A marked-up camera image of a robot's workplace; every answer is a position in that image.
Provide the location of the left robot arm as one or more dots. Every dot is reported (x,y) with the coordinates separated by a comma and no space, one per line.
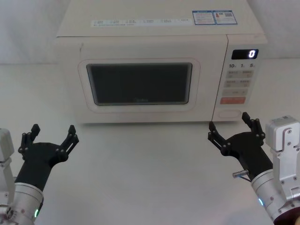
(23,199)

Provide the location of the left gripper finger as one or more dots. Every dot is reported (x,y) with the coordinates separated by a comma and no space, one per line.
(69,143)
(26,143)

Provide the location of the white table cloth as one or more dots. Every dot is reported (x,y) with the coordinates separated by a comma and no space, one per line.
(140,168)

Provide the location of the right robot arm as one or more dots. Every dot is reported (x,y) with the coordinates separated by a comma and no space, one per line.
(283,164)

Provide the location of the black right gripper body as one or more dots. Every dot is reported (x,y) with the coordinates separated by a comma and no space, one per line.
(248,152)

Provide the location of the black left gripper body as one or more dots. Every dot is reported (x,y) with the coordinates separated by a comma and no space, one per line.
(38,161)

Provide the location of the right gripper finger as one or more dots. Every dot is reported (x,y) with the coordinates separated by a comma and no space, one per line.
(255,129)
(219,140)

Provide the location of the cream microwave oven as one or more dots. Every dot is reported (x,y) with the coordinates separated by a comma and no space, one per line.
(145,30)

